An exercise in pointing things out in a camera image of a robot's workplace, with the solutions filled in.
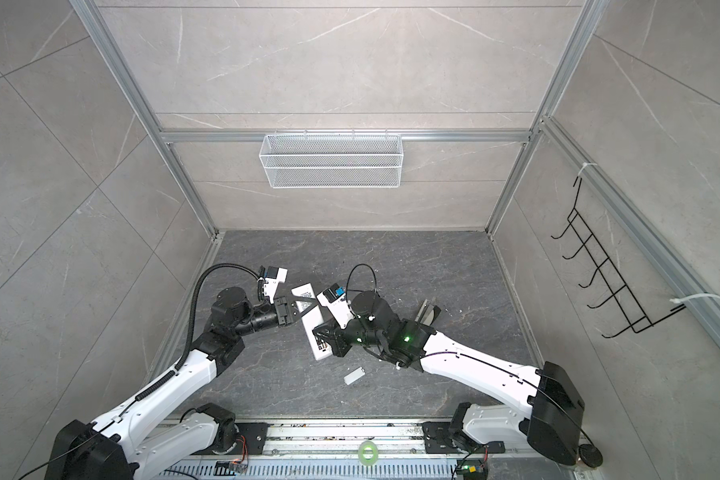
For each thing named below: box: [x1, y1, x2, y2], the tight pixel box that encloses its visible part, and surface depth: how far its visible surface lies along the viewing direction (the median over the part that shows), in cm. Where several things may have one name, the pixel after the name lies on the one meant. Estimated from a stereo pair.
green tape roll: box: [358, 440, 379, 466], surface depth 73 cm
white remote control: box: [291, 283, 333, 361], surface depth 71 cm
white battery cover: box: [344, 366, 366, 385], surface depth 85 cm
